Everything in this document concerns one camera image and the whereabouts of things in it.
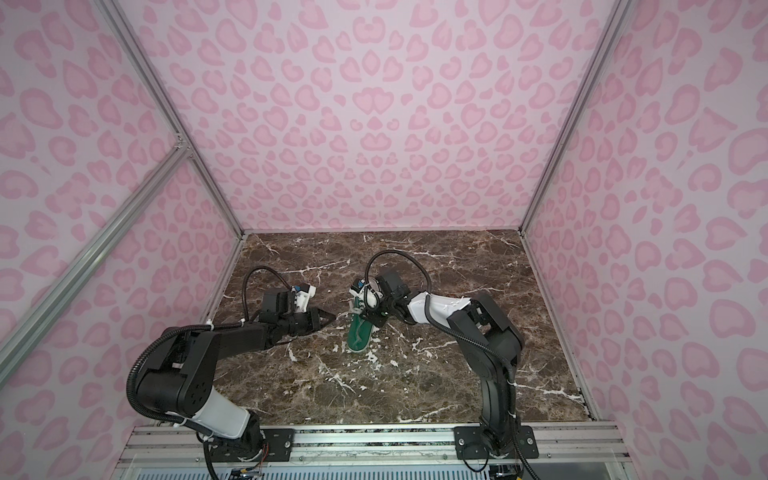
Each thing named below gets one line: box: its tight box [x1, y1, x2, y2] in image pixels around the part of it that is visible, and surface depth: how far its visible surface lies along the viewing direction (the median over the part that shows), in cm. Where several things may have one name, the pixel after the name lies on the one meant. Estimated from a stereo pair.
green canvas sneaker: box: [347, 287, 373, 352], surface depth 91 cm
